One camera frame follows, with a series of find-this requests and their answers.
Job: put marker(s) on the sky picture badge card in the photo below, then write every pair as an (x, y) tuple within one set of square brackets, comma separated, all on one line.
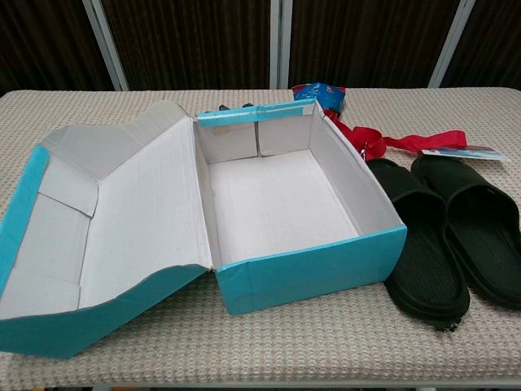
[(480, 152)]

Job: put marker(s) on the black rubber slipper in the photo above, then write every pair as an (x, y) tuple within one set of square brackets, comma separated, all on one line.
[(423, 260), (488, 228)]

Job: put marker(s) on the light blue shoe box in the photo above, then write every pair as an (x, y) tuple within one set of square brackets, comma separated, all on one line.
[(285, 203)]

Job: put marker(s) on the blue red snack packet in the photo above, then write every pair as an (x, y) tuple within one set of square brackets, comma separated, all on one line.
[(321, 91)]

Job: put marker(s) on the beige waffle tablecloth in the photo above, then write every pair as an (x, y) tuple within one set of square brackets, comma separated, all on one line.
[(285, 346)]

